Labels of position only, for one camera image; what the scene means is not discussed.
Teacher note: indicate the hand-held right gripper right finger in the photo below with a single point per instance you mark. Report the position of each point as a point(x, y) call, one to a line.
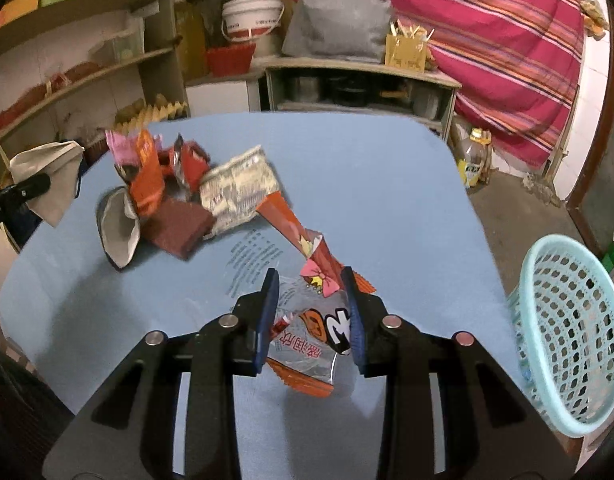
point(356, 330)

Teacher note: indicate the low wooden cabinet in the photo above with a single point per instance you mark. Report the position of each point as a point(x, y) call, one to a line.
point(357, 67)

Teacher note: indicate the black pan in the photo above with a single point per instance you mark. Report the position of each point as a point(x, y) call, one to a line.
point(349, 92)

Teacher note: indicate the red striped cloth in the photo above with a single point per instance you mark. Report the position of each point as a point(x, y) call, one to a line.
point(487, 35)

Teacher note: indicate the yellow oil jug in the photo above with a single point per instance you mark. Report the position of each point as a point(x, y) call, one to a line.
point(193, 40)

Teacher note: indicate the dark red square packet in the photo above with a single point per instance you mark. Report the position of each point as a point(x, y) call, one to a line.
point(179, 227)

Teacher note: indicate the white plastic bucket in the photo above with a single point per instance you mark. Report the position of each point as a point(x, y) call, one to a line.
point(252, 17)

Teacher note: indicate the light blue plastic basket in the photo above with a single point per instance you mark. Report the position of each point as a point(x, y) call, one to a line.
point(572, 426)

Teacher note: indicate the grey cloth bag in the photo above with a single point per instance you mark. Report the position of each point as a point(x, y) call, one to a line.
point(337, 25)

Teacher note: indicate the red plastic basin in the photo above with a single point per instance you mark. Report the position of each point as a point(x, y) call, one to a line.
point(229, 60)

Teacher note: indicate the red foil wrapper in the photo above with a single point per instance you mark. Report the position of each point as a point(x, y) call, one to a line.
point(189, 162)

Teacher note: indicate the curved wooden shelf unit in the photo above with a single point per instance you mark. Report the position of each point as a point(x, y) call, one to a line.
point(157, 30)

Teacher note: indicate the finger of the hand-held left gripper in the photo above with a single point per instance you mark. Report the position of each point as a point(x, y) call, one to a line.
point(17, 195)

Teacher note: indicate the clear orange snack wrapper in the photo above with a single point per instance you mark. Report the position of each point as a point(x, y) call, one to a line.
point(312, 345)

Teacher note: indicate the long red wrapper pink bow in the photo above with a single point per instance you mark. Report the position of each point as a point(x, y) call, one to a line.
point(287, 220)

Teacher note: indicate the row of red packets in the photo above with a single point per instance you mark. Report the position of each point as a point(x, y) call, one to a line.
point(32, 95)

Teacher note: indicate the small metal pot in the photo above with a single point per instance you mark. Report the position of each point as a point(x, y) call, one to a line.
point(306, 90)

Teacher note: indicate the cooking oil bottle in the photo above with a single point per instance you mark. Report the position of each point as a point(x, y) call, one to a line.
point(474, 160)

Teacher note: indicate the silver printed wrapper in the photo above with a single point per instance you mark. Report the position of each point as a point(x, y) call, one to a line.
point(237, 185)

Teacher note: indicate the beige cloth bag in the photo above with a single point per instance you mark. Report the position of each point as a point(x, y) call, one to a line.
point(47, 175)

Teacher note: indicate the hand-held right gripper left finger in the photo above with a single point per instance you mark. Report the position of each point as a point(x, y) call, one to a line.
point(268, 310)

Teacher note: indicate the yellow box with sticks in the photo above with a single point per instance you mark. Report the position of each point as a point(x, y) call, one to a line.
point(406, 52)

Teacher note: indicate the yellow egg carton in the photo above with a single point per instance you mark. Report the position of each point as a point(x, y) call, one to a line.
point(152, 112)

